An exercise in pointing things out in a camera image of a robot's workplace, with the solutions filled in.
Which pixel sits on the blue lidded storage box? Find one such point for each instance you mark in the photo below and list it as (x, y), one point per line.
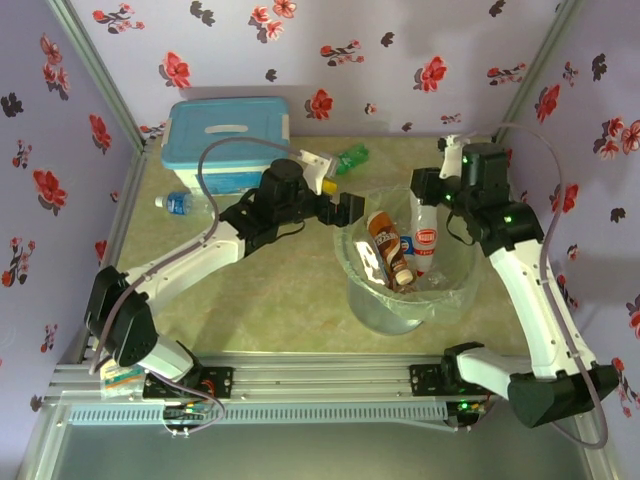
(185, 130)

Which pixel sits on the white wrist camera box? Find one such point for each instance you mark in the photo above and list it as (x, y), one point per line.
(317, 167)
(450, 160)

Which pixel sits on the small plastic packet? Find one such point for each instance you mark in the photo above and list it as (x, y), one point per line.
(122, 382)

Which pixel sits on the red label clear bottle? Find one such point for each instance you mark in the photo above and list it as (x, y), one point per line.
(426, 235)

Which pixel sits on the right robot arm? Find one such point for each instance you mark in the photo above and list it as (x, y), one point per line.
(530, 300)

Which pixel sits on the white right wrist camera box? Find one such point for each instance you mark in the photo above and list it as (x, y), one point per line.
(450, 160)

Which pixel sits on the aluminium side rail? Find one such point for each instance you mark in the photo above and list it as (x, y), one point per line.
(119, 230)

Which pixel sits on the green circuit board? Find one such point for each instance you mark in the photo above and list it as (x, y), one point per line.
(187, 412)

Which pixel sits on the green bottle yellow cap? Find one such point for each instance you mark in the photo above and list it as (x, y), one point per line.
(352, 157)

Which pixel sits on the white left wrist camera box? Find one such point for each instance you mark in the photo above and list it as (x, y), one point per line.
(317, 167)

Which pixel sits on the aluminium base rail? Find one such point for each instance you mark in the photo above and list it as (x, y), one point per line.
(320, 380)

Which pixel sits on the aluminium frame post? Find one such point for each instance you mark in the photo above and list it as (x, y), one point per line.
(95, 65)
(540, 55)

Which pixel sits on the bin with clear plastic liner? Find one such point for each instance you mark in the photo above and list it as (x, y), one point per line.
(440, 300)

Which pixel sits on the brown orange drink bottle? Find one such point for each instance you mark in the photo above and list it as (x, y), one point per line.
(387, 240)

